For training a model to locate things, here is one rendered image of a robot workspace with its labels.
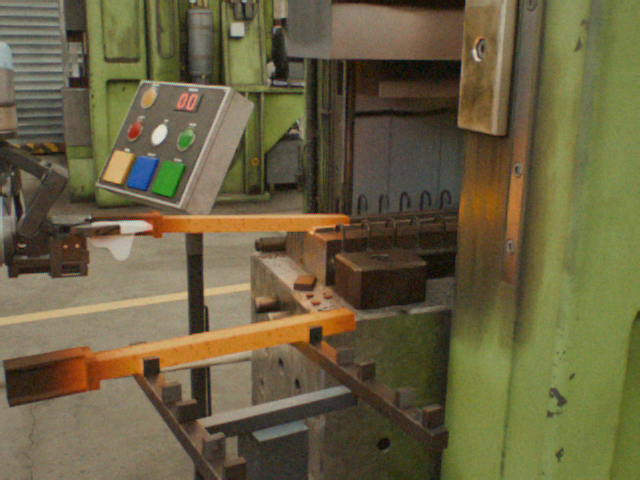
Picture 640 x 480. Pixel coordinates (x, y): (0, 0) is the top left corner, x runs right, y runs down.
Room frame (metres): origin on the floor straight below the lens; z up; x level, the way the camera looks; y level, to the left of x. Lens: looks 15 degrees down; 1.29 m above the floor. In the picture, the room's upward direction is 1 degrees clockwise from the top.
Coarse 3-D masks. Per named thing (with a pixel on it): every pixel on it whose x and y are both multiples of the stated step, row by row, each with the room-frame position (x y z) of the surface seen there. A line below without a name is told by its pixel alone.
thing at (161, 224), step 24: (96, 216) 1.07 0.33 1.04; (120, 216) 1.08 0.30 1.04; (144, 216) 1.09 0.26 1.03; (168, 216) 1.12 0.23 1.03; (192, 216) 1.14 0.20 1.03; (216, 216) 1.15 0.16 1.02; (240, 216) 1.16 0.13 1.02; (264, 216) 1.18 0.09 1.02; (288, 216) 1.19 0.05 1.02; (312, 216) 1.20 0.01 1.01; (336, 216) 1.22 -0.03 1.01
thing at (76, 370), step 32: (288, 320) 0.88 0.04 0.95; (320, 320) 0.88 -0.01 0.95; (352, 320) 0.90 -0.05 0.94; (64, 352) 0.74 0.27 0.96; (96, 352) 0.77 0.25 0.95; (128, 352) 0.77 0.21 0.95; (160, 352) 0.78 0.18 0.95; (192, 352) 0.80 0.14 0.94; (224, 352) 0.82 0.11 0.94; (32, 384) 0.72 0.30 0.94; (64, 384) 0.73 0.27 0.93; (96, 384) 0.73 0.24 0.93
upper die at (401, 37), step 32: (288, 0) 1.31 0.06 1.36; (320, 0) 1.17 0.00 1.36; (352, 0) 1.14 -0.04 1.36; (384, 0) 1.16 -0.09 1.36; (416, 0) 1.18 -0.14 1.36; (448, 0) 1.20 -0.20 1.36; (288, 32) 1.31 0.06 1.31; (320, 32) 1.17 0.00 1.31; (352, 32) 1.14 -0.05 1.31; (384, 32) 1.16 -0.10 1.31; (416, 32) 1.18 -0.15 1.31; (448, 32) 1.20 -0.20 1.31
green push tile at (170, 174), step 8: (168, 168) 1.57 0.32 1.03; (176, 168) 1.55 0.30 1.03; (184, 168) 1.54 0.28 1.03; (160, 176) 1.57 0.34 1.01; (168, 176) 1.55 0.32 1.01; (176, 176) 1.54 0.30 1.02; (160, 184) 1.56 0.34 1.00; (168, 184) 1.54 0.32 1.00; (176, 184) 1.52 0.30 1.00; (152, 192) 1.56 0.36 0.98; (160, 192) 1.54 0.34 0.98; (168, 192) 1.52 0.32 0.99
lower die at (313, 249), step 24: (360, 216) 1.31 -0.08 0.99; (288, 240) 1.30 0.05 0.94; (312, 240) 1.19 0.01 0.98; (336, 240) 1.14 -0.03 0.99; (360, 240) 1.15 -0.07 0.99; (384, 240) 1.17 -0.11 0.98; (408, 240) 1.18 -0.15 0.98; (432, 240) 1.20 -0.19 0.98; (456, 240) 1.22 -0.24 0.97; (312, 264) 1.19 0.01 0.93
